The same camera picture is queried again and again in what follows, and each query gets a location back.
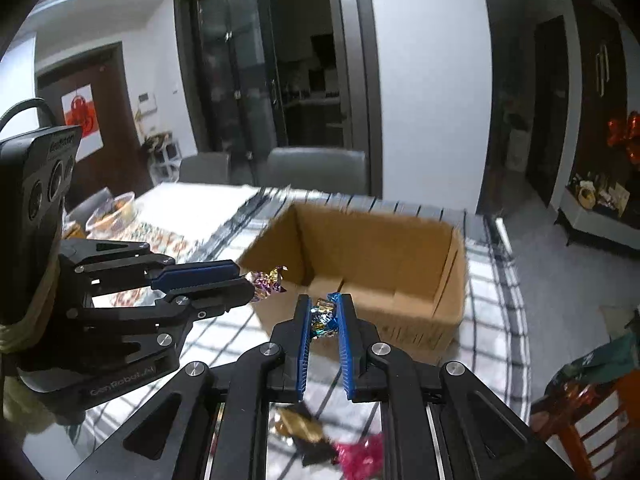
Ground green cloth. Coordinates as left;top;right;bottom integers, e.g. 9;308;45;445
545;332;640;397

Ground white low cabinet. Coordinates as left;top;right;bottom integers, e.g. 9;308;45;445
554;180;640;262

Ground white storage rack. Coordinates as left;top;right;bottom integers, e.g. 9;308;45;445
141;131;184;184

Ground wide grey dining chair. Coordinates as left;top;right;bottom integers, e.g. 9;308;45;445
257;147;369;196

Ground purple gold foil candy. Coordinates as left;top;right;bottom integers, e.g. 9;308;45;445
245;266;290;304

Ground brown cardboard box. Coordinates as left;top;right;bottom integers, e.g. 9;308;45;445
235;201;468;366

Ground pink foil candy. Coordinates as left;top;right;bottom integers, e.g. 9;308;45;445
334;435;384;480

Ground red white door poster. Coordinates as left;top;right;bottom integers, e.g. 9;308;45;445
61;82;105;163

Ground narrow grey dining chair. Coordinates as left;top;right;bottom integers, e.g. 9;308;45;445
177;152;232;186

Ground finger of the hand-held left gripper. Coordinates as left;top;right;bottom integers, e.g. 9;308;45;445
70;278;257;361
59;239;242;295

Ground dark wooden room door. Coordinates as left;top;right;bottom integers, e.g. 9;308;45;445
531;15;572;211

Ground clear snack bowl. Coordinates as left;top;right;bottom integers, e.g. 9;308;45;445
85;191;139;237

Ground white hallway box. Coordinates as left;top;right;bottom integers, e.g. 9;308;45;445
506;127;532;172

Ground black white checked tablecloth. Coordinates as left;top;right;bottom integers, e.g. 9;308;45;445
22;185;532;480

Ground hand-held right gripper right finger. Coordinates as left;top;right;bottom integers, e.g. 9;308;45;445
327;291;576;480

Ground floral patterned table mat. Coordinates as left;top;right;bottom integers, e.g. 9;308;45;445
92;210;213;307

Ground person's left hand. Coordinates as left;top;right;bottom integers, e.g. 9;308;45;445
0;252;62;356

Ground multicoloured foil candy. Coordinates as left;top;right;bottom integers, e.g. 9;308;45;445
309;297;342;341

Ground red foil balloons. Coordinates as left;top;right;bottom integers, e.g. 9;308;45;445
606;110;640;165

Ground dark framed sliding glass door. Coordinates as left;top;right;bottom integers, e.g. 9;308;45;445
174;0;383;196

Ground dark wooden wardrobe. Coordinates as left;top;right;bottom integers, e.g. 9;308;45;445
570;0;630;196

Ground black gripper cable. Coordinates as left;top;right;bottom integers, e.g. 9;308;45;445
0;98;57;134

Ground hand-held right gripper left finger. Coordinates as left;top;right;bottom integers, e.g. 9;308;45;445
65;294;313;480

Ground black wrapped candy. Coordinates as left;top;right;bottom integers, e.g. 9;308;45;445
295;439;339;467

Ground orange wooden chair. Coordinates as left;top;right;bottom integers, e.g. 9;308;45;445
531;374;640;480

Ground brown entrance door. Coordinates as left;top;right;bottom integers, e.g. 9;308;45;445
35;42;152;196

